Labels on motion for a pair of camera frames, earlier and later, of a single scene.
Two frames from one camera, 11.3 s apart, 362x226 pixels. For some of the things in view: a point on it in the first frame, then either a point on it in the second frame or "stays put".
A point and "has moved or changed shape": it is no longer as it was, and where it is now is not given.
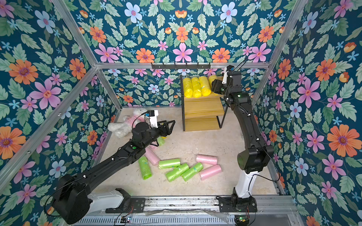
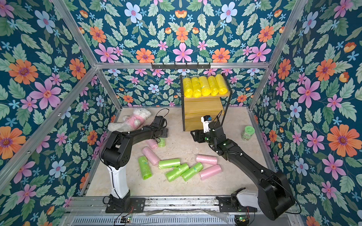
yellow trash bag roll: [196, 87] stays put
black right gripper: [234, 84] → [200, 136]
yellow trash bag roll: [205, 86] stays put
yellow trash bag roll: [188, 88] stays put
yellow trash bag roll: [211, 78] has moved or changed shape
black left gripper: [166, 132] stays put
